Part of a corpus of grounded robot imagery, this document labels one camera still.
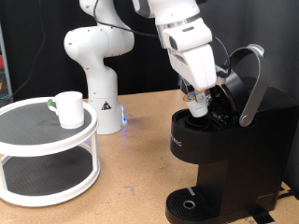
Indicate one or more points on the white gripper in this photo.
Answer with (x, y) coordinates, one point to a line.
(194, 68)

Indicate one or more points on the white K-cup pod orange lid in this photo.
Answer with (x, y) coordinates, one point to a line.
(197, 109)

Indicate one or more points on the black Keurig coffee machine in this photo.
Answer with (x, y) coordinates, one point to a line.
(249, 149)

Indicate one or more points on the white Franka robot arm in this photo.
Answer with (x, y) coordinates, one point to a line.
(99, 81)

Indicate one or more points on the black curtain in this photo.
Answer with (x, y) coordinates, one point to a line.
(146, 68)

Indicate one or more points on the dark grey partition panel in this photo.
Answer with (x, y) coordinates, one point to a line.
(274, 25)

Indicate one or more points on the black tape strip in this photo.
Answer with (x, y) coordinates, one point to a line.
(263, 216)

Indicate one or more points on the white two-tier turntable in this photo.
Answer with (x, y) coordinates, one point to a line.
(46, 146)

